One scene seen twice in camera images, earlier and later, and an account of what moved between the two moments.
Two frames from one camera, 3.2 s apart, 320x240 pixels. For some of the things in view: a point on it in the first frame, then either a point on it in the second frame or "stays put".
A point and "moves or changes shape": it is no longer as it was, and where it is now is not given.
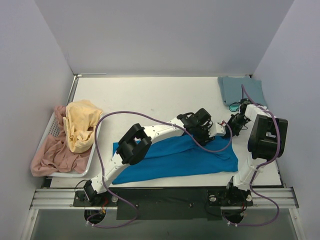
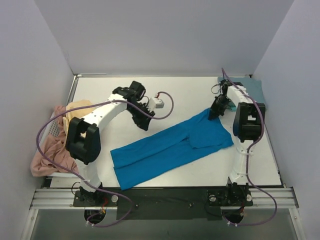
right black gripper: x=231 y=125 to x=216 y=108
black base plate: x=164 y=203 stays put
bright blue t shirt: x=179 y=158 moves or changes shape
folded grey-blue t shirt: x=230 y=87 stays put
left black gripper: x=203 y=133 to x=141 y=113
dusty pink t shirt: x=55 y=153 stays put
